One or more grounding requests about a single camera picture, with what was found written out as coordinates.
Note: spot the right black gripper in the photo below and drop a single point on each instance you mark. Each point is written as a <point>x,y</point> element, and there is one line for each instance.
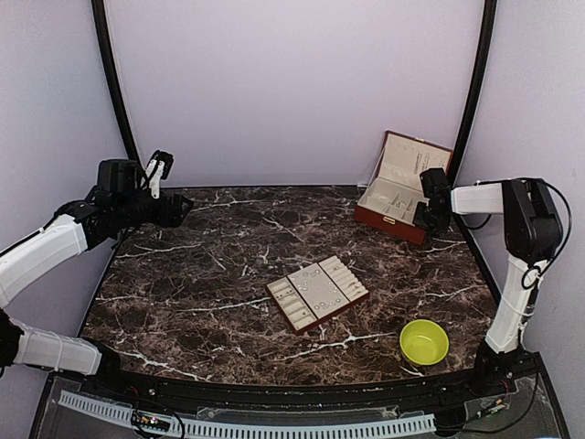
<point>420,221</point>

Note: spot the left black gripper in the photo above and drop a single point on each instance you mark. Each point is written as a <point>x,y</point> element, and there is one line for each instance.
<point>170,215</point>

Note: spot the red jewelry box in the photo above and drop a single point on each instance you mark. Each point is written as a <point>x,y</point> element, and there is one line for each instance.
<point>394,190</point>

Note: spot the red jewelry tray insert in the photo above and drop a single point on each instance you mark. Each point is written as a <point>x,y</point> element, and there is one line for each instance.
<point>315,293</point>

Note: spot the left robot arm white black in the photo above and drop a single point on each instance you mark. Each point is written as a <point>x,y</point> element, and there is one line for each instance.
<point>126,196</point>

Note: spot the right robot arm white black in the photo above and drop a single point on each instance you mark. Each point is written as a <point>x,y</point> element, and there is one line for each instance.
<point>534,238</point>

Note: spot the lime green bowl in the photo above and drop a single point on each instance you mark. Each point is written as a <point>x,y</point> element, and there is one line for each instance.
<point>423,343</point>

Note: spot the white slotted cable duct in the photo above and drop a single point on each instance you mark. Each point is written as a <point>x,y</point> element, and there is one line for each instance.
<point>228,423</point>

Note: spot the left black frame post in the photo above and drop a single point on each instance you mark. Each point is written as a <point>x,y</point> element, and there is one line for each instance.
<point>108,62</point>

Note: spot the black frame post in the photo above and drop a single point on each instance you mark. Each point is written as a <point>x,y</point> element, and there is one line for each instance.
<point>108,62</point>
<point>475,87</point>

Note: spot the right black frame post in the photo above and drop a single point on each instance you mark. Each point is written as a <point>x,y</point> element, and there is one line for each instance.
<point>475,87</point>

